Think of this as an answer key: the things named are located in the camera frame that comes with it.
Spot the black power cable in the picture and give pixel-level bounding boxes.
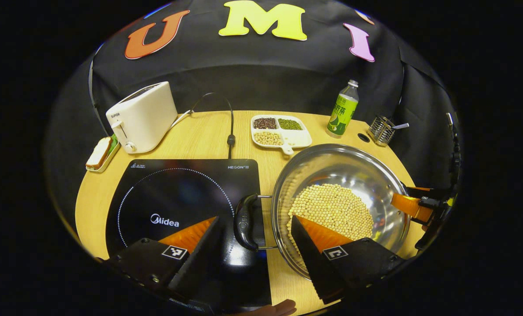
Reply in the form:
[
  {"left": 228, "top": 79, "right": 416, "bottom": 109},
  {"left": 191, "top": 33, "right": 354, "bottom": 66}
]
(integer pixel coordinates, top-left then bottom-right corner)
[{"left": 190, "top": 92, "right": 236, "bottom": 159}]

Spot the metal wire utensil holder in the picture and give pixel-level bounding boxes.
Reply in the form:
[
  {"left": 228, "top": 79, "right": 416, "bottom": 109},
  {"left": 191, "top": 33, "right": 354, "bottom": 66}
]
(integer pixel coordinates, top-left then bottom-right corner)
[{"left": 368, "top": 115, "right": 396, "bottom": 147}]

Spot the white toaster cord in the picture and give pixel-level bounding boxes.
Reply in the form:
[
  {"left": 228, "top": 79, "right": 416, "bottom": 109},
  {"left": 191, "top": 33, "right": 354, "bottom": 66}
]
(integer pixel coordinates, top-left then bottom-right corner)
[{"left": 172, "top": 110, "right": 194, "bottom": 129}]

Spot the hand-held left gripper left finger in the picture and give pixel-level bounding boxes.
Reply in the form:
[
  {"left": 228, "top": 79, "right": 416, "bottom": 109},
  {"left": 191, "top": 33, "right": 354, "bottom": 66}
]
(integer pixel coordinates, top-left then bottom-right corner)
[{"left": 105, "top": 216, "right": 222, "bottom": 301}]

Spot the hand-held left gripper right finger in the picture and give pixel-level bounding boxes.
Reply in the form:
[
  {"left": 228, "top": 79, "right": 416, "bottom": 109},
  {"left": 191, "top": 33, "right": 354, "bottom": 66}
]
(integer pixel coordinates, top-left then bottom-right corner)
[{"left": 290, "top": 215, "right": 405, "bottom": 304}]

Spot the stainless steel pot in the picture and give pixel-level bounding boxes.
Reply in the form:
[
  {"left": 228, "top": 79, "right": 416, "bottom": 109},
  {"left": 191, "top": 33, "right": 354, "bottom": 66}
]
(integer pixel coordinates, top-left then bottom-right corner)
[{"left": 234, "top": 144, "right": 412, "bottom": 280}]

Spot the black induction cooktop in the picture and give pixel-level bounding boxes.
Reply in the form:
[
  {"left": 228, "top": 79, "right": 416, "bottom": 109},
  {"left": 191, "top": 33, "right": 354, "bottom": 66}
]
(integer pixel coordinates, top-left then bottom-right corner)
[{"left": 106, "top": 159, "right": 273, "bottom": 308}]

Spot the white toaster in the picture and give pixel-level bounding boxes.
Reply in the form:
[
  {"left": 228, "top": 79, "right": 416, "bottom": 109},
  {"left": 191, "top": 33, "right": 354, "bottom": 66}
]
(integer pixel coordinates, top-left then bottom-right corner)
[{"left": 106, "top": 81, "right": 179, "bottom": 154}]

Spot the white divided bean dish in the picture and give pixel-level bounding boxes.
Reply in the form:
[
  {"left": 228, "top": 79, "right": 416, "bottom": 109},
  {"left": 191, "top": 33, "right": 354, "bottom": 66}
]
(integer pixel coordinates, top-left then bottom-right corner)
[{"left": 251, "top": 115, "right": 312, "bottom": 155}]

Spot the green tea bottle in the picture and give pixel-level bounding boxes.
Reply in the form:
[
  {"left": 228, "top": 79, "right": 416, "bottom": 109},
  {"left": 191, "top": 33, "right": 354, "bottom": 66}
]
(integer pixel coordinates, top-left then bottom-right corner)
[{"left": 326, "top": 79, "right": 359, "bottom": 139}]

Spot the sandwich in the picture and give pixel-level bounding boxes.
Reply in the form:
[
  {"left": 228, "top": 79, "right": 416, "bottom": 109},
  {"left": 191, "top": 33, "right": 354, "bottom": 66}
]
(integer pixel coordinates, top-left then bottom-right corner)
[{"left": 87, "top": 137, "right": 113, "bottom": 170}]

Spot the white sandwich tray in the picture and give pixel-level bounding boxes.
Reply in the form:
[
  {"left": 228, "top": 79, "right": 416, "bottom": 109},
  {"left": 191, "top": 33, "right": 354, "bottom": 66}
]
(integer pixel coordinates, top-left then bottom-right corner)
[{"left": 86, "top": 134, "right": 121, "bottom": 173}]

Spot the black backdrop cloth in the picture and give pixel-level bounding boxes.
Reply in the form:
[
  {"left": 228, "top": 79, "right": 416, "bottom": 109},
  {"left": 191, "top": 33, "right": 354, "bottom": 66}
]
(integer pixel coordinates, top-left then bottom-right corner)
[{"left": 47, "top": 0, "right": 462, "bottom": 207}]

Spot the pile of soybeans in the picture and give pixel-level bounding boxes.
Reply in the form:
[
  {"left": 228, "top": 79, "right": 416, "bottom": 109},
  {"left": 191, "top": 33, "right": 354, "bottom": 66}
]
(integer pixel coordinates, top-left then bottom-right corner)
[{"left": 287, "top": 183, "right": 374, "bottom": 246}]

